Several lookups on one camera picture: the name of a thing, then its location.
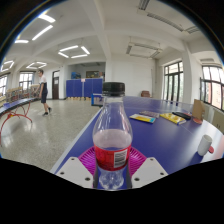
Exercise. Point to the wide dark-framed window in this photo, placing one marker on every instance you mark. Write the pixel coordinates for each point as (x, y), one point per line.
(213, 85)

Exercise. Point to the clear red-labelled drink bottle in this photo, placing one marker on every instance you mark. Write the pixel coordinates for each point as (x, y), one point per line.
(112, 146)

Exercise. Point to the dark patterned book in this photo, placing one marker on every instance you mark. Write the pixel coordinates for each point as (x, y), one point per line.
(150, 113)

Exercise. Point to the white mug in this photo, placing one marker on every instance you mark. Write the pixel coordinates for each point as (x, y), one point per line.
(204, 145)

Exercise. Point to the blue table with red legs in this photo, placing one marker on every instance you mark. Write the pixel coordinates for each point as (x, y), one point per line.
(15, 104)

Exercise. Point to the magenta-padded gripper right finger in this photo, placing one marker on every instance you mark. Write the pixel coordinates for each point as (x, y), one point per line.
(148, 170)

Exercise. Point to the brown armchair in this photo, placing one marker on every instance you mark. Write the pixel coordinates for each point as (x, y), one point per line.
(145, 94)

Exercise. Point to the ceiling light fixtures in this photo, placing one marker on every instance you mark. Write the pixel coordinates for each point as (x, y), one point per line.
(42, 32)

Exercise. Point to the person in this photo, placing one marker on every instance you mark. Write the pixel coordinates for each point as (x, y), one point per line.
(43, 88)

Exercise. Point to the brown cardboard box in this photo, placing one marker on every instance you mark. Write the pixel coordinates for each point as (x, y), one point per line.
(198, 109)

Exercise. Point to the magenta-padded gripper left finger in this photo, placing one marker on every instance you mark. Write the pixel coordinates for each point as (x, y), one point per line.
(74, 170)

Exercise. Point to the dark wooden door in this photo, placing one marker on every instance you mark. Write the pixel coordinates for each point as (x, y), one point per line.
(55, 86)

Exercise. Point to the blue and yellow book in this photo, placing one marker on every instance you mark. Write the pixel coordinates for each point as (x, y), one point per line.
(142, 118)

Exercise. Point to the tall dark-framed window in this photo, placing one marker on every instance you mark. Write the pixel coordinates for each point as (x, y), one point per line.
(173, 81)

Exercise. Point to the tall blue partition panels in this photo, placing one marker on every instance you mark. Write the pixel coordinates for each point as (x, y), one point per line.
(83, 87)

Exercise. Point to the beige two-door cabinet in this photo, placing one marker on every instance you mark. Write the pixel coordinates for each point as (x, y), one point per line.
(218, 120)
(208, 112)

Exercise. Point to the black table tennis paddle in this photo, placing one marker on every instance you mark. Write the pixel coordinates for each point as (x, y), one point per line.
(181, 115)

